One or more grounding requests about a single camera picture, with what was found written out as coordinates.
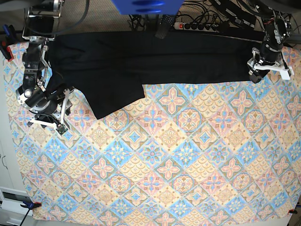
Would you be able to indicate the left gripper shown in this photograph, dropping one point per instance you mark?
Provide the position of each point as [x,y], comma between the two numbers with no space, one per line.
[267,59]

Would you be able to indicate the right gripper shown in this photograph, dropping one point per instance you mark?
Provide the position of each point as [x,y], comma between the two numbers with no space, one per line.
[49,108]

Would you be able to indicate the black T-shirt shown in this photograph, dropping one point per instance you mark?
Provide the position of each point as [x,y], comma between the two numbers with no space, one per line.
[110,68]

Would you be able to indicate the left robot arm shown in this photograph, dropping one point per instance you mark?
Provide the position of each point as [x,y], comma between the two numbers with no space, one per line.
[276,28]

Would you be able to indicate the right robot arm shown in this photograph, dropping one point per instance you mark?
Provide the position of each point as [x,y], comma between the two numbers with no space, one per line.
[38,31]

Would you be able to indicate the patterned tablecloth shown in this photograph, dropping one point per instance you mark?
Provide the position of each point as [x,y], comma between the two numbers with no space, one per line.
[185,155]

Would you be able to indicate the blue clamp upper left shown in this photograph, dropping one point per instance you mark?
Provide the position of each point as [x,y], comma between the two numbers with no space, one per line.
[10,38]

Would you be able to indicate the blue clamp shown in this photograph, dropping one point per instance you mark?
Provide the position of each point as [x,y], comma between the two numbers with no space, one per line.
[29,206]
[10,38]

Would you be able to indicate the white power strip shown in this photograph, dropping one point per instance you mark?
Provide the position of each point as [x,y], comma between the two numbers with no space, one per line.
[207,27]

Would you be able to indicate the blue clamp lower left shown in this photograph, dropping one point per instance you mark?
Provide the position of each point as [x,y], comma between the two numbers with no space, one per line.
[29,206]

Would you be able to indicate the white cabinet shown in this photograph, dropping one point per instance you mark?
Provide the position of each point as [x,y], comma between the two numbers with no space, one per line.
[10,177]

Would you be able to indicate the orange clamp lower right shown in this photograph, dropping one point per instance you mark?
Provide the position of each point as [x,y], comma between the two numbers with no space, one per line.
[293,212]

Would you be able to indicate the blue camera housing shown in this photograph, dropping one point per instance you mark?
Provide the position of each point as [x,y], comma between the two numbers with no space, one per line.
[143,7]

